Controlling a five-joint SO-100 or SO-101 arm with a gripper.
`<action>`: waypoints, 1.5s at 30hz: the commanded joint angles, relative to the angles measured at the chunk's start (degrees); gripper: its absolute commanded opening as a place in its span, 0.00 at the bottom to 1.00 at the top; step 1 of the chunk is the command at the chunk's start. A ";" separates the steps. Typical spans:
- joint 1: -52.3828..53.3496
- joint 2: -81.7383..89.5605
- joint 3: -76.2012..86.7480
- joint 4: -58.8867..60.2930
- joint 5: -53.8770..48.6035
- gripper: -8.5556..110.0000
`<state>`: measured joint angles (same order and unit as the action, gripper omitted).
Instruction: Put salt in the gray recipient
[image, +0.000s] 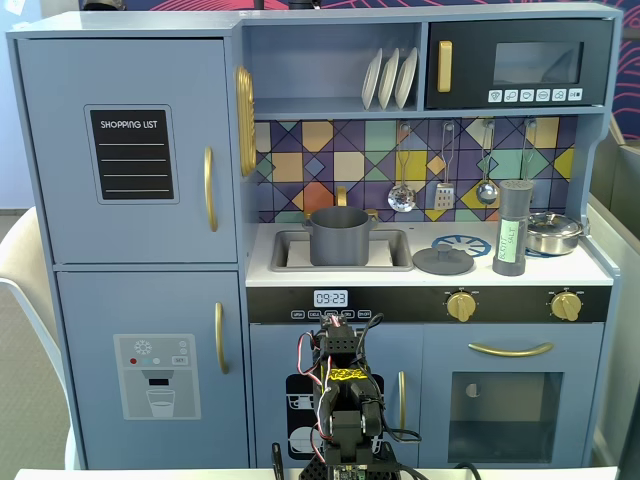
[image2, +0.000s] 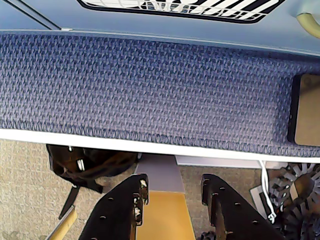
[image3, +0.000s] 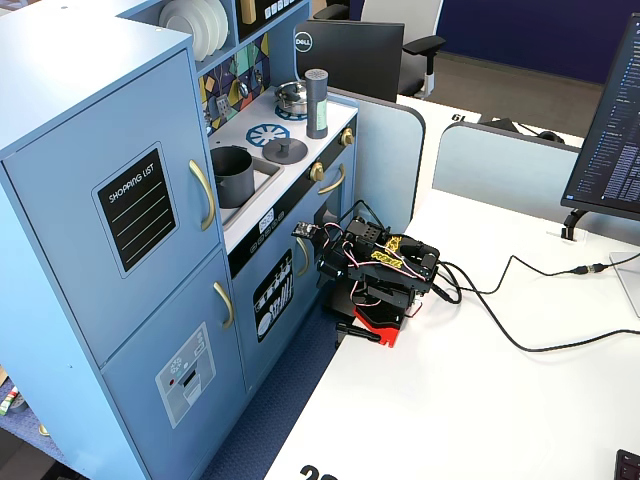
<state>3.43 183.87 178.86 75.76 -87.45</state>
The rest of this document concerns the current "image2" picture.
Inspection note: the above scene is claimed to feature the white thin cable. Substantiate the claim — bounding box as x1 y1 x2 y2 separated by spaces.
258 159 277 225

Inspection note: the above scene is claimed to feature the gold dishwasher door handle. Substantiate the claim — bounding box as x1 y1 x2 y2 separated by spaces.
296 12 320 40

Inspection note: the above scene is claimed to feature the black perforated plastic object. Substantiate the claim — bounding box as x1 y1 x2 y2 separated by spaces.
268 162 320 240

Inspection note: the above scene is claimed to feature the black smartphone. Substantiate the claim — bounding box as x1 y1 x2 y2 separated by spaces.
286 73 320 147

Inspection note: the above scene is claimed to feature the black white dishwasher decal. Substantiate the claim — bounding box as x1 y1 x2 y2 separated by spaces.
76 0 287 25

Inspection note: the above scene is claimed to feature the yellow flat board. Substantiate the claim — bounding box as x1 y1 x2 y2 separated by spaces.
136 191 197 240

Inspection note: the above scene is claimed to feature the wooden stick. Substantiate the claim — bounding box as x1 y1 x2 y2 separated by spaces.
46 204 77 240

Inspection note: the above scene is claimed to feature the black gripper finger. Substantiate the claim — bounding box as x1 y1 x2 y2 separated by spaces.
201 173 286 240
78 173 150 240

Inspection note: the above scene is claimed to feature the black backpack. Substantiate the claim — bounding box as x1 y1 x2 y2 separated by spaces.
45 144 140 220

